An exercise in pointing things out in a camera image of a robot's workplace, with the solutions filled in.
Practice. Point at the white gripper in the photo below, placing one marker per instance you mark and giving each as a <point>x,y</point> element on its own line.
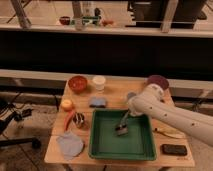
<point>132,109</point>

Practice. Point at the grey handled brush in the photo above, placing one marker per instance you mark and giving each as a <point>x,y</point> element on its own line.
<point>121,128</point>

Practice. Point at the green plastic tray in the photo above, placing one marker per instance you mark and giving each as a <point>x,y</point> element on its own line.
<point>136,144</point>

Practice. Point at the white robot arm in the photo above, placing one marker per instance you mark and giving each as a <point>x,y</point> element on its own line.
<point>195,124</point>

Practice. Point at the small grey-blue round object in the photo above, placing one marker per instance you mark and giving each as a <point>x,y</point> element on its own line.
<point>130,95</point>

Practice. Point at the purple bowl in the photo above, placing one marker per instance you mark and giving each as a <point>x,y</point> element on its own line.
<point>159,80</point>

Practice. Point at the blue sponge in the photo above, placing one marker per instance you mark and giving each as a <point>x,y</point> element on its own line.
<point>97,102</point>

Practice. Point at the white cup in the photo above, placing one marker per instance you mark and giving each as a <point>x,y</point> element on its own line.
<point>99,82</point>

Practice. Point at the wooden table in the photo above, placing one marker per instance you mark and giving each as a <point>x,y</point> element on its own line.
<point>115,92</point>

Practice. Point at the black rectangular eraser block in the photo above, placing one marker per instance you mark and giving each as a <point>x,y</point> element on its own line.
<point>172,149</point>

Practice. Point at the red chili pepper toy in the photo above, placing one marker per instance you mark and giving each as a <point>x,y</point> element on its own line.
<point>68,119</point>

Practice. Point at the yellow round fruit toy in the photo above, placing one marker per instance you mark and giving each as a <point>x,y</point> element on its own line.
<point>66,105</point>

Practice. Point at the blue-grey cloth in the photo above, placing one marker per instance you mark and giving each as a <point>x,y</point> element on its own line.
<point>70,145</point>

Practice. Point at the orange background object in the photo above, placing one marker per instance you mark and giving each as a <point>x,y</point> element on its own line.
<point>107,22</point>

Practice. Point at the green background box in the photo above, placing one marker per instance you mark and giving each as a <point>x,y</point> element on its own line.
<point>87,20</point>

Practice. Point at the dark red background bowl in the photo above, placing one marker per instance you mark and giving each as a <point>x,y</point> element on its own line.
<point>64,20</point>

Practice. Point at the black office chair base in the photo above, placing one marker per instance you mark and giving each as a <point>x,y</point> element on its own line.
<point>12,122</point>

